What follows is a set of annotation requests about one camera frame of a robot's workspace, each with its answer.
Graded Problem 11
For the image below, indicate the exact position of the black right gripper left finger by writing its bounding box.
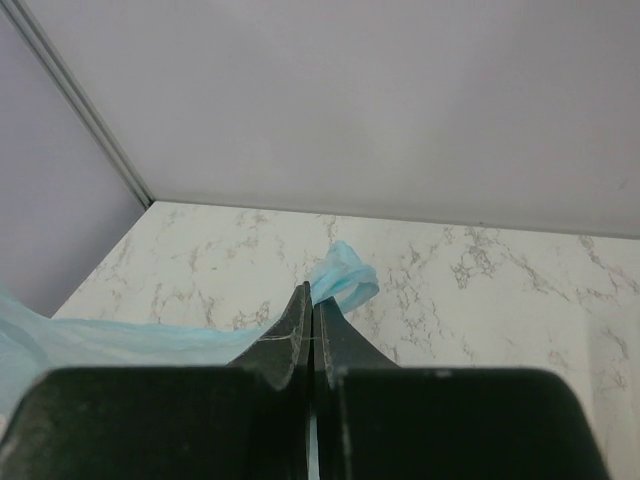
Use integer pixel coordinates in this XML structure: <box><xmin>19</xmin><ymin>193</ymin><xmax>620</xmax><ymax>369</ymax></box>
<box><xmin>230</xmin><ymin>282</ymin><xmax>312</xmax><ymax>479</ymax></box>

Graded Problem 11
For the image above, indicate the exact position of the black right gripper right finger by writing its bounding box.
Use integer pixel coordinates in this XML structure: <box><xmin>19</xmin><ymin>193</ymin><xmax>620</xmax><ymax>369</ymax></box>
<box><xmin>312</xmin><ymin>298</ymin><xmax>397</xmax><ymax>479</ymax></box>

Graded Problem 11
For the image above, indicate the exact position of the light blue plastic bag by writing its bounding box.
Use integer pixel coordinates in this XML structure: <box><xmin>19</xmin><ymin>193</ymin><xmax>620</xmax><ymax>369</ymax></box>
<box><xmin>0</xmin><ymin>239</ymin><xmax>380</xmax><ymax>480</ymax></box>

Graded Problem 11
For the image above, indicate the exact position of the left aluminium corner post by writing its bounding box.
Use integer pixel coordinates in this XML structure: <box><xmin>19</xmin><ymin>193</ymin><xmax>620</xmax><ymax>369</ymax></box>
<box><xmin>1</xmin><ymin>0</ymin><xmax>155</xmax><ymax>209</ymax></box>

